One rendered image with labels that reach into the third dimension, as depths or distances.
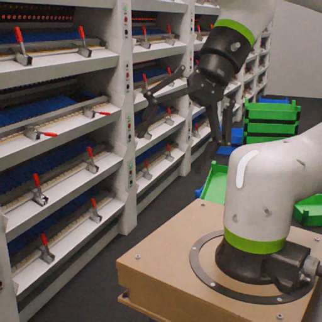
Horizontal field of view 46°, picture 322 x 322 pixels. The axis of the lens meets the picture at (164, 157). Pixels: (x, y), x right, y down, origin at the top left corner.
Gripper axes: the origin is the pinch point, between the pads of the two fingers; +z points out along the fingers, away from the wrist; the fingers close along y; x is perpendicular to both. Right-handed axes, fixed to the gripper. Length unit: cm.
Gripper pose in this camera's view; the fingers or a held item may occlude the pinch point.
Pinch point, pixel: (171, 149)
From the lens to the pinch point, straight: 74.0
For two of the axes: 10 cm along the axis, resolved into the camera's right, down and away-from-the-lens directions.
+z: -4.7, 8.7, -1.5
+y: 8.4, 4.9, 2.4
